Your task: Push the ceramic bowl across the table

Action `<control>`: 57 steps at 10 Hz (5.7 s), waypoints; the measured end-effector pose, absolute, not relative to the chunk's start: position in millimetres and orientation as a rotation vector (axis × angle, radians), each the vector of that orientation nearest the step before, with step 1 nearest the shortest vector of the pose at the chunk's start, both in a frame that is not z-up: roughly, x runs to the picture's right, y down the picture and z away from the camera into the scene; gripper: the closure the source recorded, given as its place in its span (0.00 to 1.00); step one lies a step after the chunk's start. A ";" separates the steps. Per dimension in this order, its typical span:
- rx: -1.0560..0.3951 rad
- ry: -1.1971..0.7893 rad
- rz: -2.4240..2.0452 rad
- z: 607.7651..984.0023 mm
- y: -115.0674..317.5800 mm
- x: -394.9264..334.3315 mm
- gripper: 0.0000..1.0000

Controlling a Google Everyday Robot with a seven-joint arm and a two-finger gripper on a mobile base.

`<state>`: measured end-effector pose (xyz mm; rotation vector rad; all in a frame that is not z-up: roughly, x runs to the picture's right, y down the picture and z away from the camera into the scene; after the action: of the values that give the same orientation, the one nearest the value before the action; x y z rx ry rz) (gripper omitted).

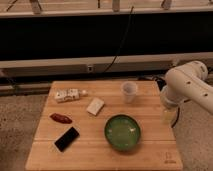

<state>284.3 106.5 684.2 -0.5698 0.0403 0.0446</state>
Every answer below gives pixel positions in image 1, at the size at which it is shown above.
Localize green ceramic bowl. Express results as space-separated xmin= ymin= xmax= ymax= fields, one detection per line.
xmin=104 ymin=114 xmax=141 ymax=151

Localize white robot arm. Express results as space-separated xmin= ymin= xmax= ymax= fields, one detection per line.
xmin=160 ymin=61 xmax=213 ymax=124

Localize white rectangular box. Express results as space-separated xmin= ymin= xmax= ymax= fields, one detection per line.
xmin=86 ymin=98 xmax=105 ymax=116

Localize white labelled bottle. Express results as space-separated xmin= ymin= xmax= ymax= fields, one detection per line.
xmin=54 ymin=89 xmax=87 ymax=103

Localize black rectangular phone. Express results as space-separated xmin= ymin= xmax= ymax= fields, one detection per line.
xmin=54 ymin=127 xmax=79 ymax=152

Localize black floor cable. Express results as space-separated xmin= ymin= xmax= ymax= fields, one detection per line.
xmin=171 ymin=106 xmax=181 ymax=128

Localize black hanging cable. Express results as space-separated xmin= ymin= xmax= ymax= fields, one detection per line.
xmin=101 ymin=5 xmax=135 ymax=74

